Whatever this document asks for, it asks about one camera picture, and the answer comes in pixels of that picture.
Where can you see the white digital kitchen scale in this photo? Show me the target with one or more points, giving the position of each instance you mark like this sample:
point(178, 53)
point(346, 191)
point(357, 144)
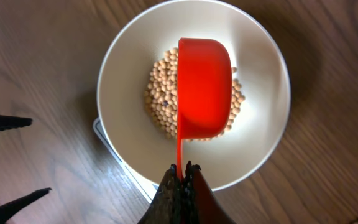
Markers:
point(145, 187)

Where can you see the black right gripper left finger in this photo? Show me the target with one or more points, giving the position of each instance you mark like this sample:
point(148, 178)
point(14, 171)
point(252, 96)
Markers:
point(165, 207)

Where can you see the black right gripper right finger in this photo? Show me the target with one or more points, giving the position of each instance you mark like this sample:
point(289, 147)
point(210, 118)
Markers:
point(199, 203)

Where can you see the pile of beans in bowl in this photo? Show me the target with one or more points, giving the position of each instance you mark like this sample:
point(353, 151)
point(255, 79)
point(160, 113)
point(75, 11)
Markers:
point(161, 96)

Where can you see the cream round bowl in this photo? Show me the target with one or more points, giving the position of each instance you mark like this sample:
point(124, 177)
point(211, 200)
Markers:
point(261, 71)

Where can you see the red measuring scoop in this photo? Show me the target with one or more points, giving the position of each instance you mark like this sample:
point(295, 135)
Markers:
point(204, 91)

